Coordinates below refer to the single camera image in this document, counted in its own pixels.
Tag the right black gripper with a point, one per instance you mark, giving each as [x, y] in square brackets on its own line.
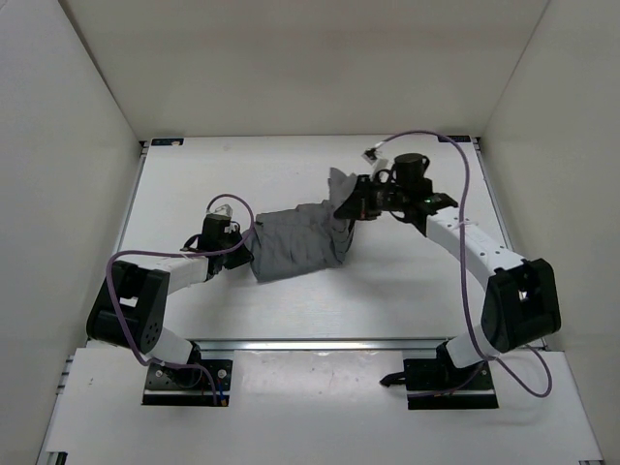
[358, 205]

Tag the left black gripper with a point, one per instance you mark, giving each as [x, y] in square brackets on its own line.
[243, 257]

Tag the grey pleated skirt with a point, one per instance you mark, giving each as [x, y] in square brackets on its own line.
[305, 239]

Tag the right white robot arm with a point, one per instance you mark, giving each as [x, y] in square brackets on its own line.
[520, 302]

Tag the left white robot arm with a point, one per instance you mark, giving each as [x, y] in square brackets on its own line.
[136, 318]

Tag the right blue corner label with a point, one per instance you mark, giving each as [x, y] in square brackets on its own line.
[456, 138]

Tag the blue corner label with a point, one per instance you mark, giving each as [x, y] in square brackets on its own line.
[167, 142]
[456, 138]

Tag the left blue corner label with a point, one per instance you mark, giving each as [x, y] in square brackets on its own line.
[167, 142]

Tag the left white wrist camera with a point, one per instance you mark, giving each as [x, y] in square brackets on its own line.
[224, 211]

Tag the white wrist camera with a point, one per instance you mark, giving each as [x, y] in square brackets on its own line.
[374, 158]
[224, 211]

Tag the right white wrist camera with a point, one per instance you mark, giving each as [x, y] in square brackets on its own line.
[374, 158]

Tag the front aluminium table rail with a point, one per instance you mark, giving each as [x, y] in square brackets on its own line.
[320, 344]

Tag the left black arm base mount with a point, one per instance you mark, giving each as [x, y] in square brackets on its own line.
[189, 387]

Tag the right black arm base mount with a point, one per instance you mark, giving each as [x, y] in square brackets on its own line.
[436, 384]

